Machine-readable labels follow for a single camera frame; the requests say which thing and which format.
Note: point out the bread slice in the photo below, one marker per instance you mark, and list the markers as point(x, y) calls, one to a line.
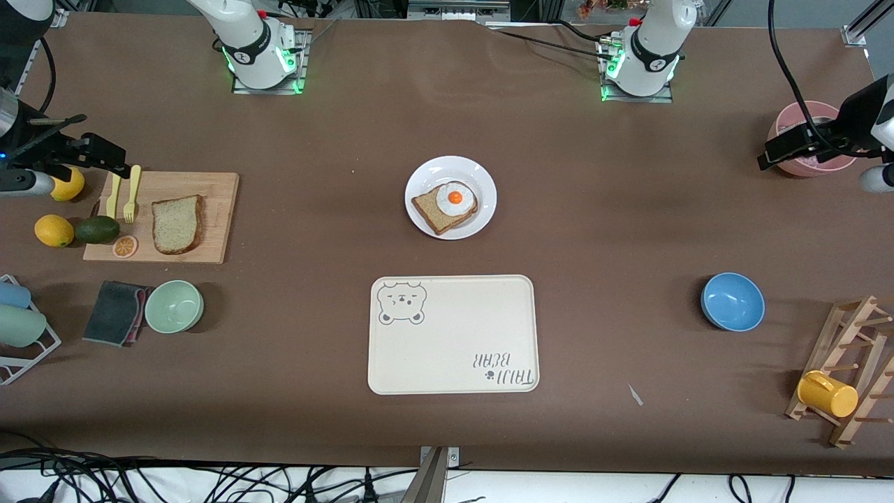
point(433, 209)

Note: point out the pale green cup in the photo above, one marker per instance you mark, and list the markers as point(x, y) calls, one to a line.
point(19, 326)

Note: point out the bread slice sandwich lid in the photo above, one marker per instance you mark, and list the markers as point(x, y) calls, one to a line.
point(174, 223)

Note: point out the dark green avocado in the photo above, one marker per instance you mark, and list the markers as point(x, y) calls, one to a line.
point(97, 230)

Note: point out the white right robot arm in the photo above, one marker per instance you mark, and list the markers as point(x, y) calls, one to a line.
point(244, 35)

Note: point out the white round plate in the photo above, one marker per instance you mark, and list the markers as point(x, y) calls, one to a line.
point(433, 171)

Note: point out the pink bowl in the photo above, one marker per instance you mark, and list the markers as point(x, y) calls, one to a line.
point(786, 115)

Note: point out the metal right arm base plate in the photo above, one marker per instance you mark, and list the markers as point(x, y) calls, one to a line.
point(302, 70)

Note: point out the metal frame rail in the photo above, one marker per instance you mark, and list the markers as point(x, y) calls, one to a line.
point(454, 10)

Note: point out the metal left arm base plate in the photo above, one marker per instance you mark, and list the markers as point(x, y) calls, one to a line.
point(663, 98)

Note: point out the wooden cutting board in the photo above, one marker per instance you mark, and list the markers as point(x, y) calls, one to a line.
point(216, 223)

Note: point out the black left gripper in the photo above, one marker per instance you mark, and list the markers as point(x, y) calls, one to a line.
point(856, 116)

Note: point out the white tape scrap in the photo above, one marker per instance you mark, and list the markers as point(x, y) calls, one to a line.
point(635, 395)

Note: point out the cream tray with bear print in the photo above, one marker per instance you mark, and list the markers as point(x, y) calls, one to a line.
point(454, 335)

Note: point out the aluminium frame post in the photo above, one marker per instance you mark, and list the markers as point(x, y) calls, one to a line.
point(855, 31)

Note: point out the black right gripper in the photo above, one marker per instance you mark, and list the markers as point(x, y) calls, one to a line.
point(36, 151)

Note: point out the blue bowl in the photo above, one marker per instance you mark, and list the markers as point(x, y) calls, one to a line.
point(732, 302)

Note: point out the grey folded cloth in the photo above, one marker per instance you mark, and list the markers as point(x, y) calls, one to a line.
point(112, 314)

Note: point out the yellow mug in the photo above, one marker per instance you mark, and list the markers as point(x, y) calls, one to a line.
point(827, 395)

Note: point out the fried egg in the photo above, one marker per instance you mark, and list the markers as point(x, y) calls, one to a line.
point(455, 198)

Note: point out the yellow plastic fork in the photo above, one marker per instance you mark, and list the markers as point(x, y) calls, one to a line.
point(130, 202)

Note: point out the yellow plastic knife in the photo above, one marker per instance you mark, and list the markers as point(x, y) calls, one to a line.
point(113, 199)

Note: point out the orange fruit slice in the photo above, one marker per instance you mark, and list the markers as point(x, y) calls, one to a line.
point(125, 246)

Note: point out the light blue cup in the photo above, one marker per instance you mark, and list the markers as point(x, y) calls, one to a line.
point(12, 295)

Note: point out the mint green bowl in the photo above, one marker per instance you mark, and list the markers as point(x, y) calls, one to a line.
point(174, 306)

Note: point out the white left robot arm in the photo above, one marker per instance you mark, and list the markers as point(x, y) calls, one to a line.
point(649, 42)

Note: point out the wooden mug rack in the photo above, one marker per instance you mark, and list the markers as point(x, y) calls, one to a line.
point(834, 335)

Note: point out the grey metal table bracket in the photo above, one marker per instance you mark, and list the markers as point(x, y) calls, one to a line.
point(429, 482)

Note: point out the yellow lemon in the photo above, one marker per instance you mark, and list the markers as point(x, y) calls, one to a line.
point(70, 185)
point(54, 230)

